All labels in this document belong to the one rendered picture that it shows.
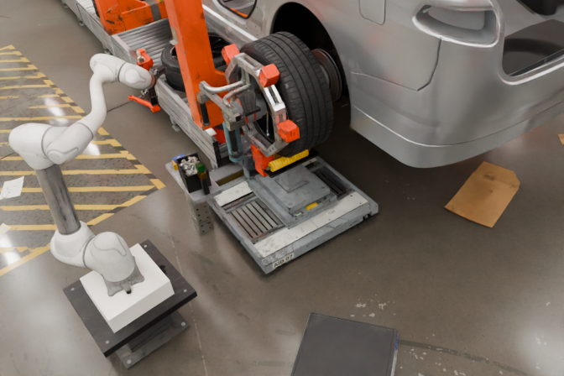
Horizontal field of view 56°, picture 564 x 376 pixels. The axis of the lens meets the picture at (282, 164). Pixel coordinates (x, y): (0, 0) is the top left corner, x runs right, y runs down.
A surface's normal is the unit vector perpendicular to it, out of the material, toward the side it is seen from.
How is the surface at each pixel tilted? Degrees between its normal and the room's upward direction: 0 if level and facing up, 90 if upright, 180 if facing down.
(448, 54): 91
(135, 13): 90
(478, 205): 2
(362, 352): 0
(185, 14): 90
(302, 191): 0
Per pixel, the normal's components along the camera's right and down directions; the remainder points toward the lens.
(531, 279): -0.10, -0.78
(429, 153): -0.23, 0.71
